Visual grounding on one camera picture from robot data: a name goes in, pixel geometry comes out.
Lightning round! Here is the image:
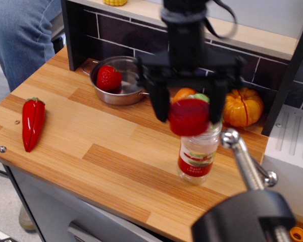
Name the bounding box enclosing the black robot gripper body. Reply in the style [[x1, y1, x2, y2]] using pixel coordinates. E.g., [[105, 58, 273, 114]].
[[135, 15, 245, 91]]

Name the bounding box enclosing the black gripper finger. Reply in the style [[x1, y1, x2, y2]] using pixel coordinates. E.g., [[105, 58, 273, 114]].
[[146, 83, 170, 123], [210, 82, 228, 124]]

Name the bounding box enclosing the red plastic jar cap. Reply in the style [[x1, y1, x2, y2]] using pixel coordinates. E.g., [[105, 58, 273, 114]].
[[168, 99, 210, 136]]

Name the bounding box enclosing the clear basil spice jar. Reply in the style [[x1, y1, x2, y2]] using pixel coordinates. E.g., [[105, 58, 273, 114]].
[[177, 122, 222, 185]]

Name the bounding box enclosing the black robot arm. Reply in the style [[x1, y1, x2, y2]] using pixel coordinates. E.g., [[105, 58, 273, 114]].
[[135, 1, 246, 124]]

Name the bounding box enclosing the green toy cabbage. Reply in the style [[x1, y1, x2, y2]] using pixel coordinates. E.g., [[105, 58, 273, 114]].
[[186, 93, 210, 104]]

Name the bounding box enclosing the orange toy carrot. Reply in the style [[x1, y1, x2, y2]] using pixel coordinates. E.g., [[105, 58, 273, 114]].
[[171, 88, 196, 104]]

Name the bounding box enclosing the orange toy pumpkin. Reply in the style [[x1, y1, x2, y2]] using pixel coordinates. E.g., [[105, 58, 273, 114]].
[[223, 88, 264, 127]]

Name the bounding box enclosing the small steel pot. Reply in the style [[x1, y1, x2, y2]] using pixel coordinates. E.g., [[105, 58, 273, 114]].
[[82, 56, 149, 106]]

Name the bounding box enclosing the red toy strawberry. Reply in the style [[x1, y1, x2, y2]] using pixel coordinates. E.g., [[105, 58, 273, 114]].
[[96, 65, 122, 91]]

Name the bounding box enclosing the yellow toy corn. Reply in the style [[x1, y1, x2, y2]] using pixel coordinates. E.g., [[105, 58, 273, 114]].
[[103, 0, 127, 7]]

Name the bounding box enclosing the dark shelf side panel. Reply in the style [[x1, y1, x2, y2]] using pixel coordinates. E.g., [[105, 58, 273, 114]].
[[61, 1, 87, 71]]

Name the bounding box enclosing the red toy chili pepper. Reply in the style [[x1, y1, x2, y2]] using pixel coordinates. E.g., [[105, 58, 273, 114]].
[[22, 97, 45, 152]]

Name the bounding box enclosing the black metal clamp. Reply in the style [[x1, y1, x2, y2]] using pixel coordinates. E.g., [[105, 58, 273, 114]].
[[191, 128, 296, 241]]

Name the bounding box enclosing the person leg in jeans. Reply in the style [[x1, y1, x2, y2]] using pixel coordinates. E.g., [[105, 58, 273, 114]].
[[0, 1, 62, 91]]

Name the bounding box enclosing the beige shoe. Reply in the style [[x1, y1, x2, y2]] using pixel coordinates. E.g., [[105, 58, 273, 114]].
[[18, 206, 35, 231]]

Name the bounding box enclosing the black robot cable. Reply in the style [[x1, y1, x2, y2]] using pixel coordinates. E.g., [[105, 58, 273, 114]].
[[204, 0, 238, 40]]

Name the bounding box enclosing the black vertical post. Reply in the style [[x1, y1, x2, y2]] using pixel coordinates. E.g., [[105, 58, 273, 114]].
[[262, 28, 303, 136]]

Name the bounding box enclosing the grey drawer handle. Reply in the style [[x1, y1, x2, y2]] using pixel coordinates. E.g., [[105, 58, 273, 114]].
[[67, 222, 101, 242]]

